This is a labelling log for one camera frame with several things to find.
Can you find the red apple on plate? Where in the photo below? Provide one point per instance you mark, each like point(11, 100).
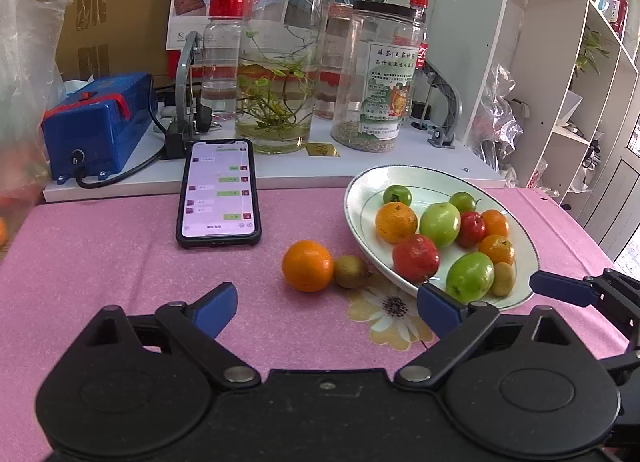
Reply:
point(416, 259)

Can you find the pink floral tablecloth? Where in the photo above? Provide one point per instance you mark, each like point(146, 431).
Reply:
point(88, 374)

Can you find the large front mandarin on plate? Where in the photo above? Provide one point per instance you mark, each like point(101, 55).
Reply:
point(498, 248)

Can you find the back right mandarin on plate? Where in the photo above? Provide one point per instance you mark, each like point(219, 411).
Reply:
point(496, 223)

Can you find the elongated green fruit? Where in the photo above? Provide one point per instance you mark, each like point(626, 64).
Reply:
point(470, 277)

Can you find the small kiwi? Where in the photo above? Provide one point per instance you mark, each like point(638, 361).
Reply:
point(504, 280)
point(351, 272)

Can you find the large orange on table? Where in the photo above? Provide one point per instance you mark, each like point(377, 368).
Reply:
point(308, 266)

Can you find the grey clamp right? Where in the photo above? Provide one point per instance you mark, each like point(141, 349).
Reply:
point(442, 131)

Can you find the large green apple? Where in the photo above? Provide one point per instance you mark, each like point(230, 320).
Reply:
point(440, 222)

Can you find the crumpled clear plastic bag right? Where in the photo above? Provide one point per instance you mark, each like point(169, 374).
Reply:
point(495, 129)

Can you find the cola bottle red label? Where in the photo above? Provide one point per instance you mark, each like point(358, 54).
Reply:
point(420, 7)

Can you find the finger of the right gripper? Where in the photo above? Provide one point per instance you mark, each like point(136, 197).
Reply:
point(572, 291)

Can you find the gold card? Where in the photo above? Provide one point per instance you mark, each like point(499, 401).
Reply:
point(320, 150)

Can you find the white shelf unit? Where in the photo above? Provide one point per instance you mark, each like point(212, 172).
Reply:
point(571, 71)

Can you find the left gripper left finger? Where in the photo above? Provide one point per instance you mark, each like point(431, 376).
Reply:
point(194, 328)

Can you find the grey clamp left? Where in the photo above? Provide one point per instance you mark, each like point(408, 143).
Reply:
point(182, 129)

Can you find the mandarin beside red apple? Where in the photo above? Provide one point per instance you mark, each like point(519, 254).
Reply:
point(395, 222)

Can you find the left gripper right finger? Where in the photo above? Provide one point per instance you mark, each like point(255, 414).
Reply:
point(459, 328)

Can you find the small kiwi back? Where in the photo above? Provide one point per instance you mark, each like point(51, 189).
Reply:
point(351, 272)

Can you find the cardboard box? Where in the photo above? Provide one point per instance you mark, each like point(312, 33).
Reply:
point(109, 37)

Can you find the white ceramic plate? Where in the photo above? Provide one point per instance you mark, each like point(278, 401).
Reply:
point(419, 225)

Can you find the blue power box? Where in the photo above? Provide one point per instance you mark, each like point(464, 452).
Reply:
point(95, 130)

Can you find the small round green fruit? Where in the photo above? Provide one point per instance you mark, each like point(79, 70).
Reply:
point(397, 194)

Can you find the clear plastic jar with label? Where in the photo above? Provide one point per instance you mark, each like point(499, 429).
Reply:
point(377, 72)

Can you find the red apple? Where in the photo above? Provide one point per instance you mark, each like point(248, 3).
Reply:
point(416, 259)
point(472, 230)

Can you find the tall glass vase with plant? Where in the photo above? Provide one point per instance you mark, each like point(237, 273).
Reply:
point(278, 74)

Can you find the white board platform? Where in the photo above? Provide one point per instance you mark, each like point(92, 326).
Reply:
point(300, 170)

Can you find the round green fruit front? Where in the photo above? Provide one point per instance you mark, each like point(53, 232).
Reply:
point(464, 202)

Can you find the clear bottle red cap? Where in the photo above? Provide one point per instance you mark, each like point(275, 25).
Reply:
point(220, 57)

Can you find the clear plastic bag with fruit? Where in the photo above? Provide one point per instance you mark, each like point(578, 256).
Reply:
point(31, 84)

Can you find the small kiwi front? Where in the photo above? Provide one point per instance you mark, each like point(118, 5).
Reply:
point(504, 280)

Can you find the grey clamp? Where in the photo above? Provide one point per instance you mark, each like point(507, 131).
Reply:
point(182, 129)
point(442, 131)

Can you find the black smartphone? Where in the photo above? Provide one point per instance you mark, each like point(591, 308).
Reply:
point(219, 197)

